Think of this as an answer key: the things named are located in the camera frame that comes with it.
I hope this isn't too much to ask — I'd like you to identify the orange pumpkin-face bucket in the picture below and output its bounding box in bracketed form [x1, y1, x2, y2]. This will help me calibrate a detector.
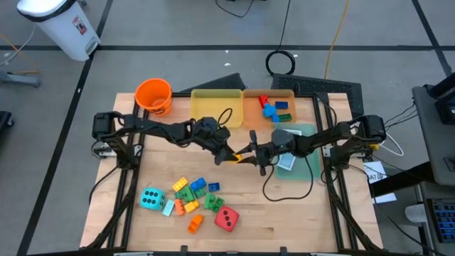
[134, 78, 174, 116]

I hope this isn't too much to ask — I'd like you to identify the orange rounded block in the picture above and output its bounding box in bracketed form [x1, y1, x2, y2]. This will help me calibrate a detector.
[186, 213, 205, 235]

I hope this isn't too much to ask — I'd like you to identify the black coiled floor cable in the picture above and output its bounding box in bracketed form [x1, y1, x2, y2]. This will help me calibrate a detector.
[264, 0, 297, 77]

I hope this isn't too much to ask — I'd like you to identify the grey floor stand base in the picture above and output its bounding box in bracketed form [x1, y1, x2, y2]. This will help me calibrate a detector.
[0, 69, 42, 88]

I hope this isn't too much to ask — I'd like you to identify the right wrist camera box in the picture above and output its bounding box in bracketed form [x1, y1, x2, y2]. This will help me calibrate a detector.
[271, 128, 296, 147]

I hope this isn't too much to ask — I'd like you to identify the red foam die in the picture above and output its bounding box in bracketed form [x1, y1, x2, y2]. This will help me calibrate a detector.
[213, 206, 240, 233]

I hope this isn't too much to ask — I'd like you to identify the yellow translucent plastic bin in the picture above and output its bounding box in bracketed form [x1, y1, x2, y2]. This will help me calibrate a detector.
[190, 88, 245, 129]

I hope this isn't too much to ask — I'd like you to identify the green round-stud block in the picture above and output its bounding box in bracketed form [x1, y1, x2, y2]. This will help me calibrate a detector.
[203, 192, 217, 210]

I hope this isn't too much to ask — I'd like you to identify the teal foam die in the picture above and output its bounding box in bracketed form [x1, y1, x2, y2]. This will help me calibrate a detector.
[139, 186, 167, 212]

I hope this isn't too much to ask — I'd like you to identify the orange studded brick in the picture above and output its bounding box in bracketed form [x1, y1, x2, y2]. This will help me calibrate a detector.
[173, 198, 186, 217]

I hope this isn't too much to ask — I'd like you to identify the grey side desk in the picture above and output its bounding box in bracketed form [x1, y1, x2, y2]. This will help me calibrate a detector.
[412, 73, 455, 188]

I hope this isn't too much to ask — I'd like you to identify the orange translucent plastic bin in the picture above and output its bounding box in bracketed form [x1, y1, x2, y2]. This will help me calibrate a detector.
[242, 88, 297, 131]

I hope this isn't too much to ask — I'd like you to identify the black computer keyboard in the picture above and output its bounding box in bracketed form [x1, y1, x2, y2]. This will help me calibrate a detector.
[425, 198, 455, 245]

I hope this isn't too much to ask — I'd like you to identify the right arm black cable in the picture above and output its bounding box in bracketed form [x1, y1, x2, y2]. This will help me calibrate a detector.
[262, 156, 315, 203]

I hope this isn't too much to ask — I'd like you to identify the yellow hanging cable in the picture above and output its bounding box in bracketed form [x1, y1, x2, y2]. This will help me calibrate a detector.
[323, 0, 351, 80]

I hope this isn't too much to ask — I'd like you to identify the bright green brick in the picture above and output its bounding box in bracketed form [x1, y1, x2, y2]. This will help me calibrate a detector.
[174, 185, 196, 203]

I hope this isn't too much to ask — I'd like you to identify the light blue rounded block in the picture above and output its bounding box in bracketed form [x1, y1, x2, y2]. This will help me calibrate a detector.
[262, 103, 281, 119]

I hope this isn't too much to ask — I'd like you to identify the pale teal long brick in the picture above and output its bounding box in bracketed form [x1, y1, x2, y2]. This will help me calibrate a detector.
[161, 198, 176, 218]

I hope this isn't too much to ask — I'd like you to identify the yellow rounded block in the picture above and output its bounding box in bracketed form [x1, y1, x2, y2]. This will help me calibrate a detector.
[183, 200, 200, 214]

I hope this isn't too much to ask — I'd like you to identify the large blue stud block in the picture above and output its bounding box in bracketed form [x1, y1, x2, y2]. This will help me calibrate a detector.
[190, 177, 208, 193]

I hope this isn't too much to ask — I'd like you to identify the green hollow brick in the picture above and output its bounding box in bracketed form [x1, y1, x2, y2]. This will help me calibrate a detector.
[212, 196, 226, 214]

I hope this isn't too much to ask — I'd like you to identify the white paper sheet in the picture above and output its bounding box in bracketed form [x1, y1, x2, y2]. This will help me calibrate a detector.
[363, 160, 388, 184]
[370, 192, 397, 205]

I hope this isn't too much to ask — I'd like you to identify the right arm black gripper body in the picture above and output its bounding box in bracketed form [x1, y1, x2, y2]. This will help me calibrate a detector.
[248, 129, 286, 178]

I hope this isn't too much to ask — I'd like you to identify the black aluminium table frame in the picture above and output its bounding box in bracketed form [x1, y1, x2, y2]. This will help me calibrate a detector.
[80, 91, 385, 252]

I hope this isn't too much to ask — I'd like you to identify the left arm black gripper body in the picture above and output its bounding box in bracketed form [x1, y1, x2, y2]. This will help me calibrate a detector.
[193, 116, 232, 157]

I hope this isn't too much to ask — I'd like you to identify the black perforated floor panel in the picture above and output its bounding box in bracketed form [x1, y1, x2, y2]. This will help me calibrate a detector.
[270, 73, 365, 119]

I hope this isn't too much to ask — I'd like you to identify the white pedal trash can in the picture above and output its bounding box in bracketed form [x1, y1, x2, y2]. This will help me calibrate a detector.
[16, 0, 102, 63]

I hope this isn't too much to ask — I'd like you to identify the teal translucent plastic bin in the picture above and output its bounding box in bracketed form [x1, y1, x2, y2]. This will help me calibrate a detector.
[274, 122, 322, 181]

